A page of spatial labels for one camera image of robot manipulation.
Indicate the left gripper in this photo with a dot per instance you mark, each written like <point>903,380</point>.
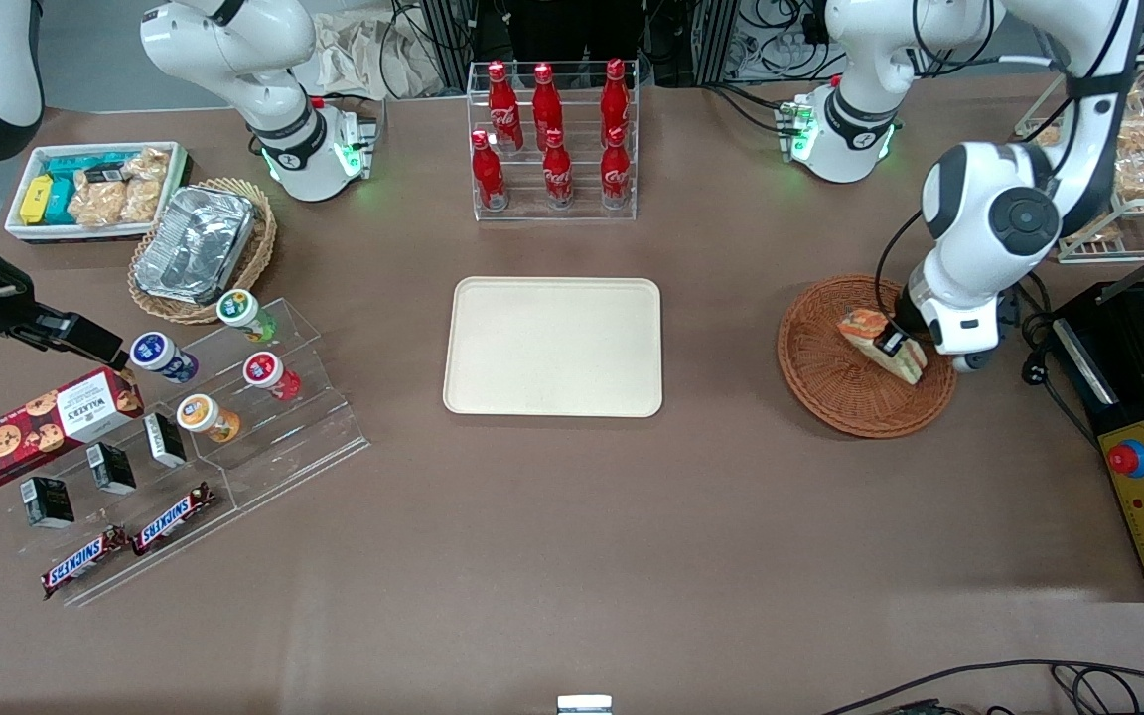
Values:
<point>905,325</point>

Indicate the triangular sandwich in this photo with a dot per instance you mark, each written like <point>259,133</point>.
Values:
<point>865,326</point>

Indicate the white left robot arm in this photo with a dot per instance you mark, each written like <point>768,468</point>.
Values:
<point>989,218</point>

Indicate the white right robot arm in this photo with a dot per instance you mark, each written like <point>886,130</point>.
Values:
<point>294,139</point>

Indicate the brown round wicker basket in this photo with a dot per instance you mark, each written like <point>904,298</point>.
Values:
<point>820,367</point>

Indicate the aluminium foil tray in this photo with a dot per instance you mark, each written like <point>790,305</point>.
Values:
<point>195,243</point>

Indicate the light oval wicker basket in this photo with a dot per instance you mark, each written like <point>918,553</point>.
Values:
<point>259,253</point>

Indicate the cream plastic tray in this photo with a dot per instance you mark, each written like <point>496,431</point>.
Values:
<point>552,348</point>

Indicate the blue lid yogurt cup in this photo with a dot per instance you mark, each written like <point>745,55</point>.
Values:
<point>157,353</point>

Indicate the red tartan cookie box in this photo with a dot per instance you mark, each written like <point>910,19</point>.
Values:
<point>36,427</point>

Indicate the small black carton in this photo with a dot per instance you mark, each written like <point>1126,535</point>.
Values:
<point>111,469</point>
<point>165,440</point>
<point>48,501</point>

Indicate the orange lid yogurt cup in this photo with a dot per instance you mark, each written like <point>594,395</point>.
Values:
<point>200,414</point>

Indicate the white plastic snack bin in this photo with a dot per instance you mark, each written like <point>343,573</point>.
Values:
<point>21,230</point>

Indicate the clear bag of cookies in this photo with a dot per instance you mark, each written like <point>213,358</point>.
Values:
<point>148,165</point>
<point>140,201</point>
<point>97,204</point>

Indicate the teal snack box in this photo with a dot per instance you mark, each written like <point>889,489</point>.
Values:
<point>75,164</point>
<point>61,204</point>

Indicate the green lid yogurt cup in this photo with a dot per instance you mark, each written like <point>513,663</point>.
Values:
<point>239,310</point>

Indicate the yellow snack box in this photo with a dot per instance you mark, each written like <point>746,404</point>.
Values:
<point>36,199</point>

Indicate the red lid yogurt cup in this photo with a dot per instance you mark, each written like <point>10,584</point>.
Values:
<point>264,370</point>

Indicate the snickers chocolate bar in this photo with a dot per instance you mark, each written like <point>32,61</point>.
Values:
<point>83,562</point>
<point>173,518</point>

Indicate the clear acrylic stepped display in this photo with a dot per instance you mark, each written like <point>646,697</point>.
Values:
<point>304,437</point>

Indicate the black machine with yellow panel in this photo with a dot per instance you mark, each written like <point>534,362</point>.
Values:
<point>1138,397</point>

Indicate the red cola bottle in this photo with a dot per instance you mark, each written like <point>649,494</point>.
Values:
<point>615,99</point>
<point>489,179</point>
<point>558,179</point>
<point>503,109</point>
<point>547,104</point>
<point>616,177</point>

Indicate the clear acrylic bottle rack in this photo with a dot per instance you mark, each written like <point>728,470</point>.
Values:
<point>587,204</point>

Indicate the crumpled paper bag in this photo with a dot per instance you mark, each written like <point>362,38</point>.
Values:
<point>354,60</point>

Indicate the small white block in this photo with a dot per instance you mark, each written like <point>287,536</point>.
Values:
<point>584,705</point>

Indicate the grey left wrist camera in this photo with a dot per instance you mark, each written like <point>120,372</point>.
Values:
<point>969,361</point>

